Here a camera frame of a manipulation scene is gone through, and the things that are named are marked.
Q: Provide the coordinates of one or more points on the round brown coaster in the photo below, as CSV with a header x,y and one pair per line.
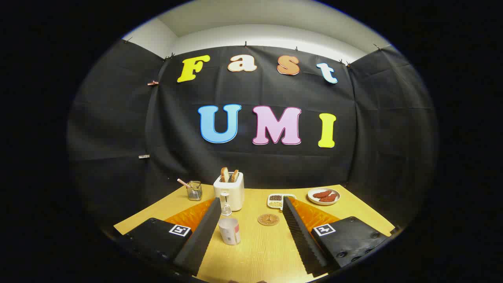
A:
x,y
268,219

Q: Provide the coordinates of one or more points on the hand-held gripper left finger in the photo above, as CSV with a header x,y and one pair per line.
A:
x,y
200,243

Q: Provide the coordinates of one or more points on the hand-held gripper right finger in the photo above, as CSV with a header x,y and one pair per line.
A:
x,y
302,243

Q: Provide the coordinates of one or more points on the white round plate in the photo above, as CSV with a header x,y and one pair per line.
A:
x,y
314,201

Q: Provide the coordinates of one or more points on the black backdrop cloth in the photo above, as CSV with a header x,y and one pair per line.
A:
x,y
177,129

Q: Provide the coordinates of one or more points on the white toaster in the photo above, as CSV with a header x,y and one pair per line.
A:
x,y
235,192

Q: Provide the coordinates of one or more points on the white divided bean dish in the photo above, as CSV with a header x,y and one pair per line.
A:
x,y
275,198

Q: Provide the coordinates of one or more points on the pink striped straw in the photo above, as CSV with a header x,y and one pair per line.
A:
x,y
182,182

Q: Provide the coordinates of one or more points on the toasted bread slice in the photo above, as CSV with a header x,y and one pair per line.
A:
x,y
224,174
234,175

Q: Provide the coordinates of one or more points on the wooden table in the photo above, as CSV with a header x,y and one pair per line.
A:
x,y
259,251

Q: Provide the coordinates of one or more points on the clear juice bottle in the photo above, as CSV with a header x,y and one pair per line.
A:
x,y
229,230

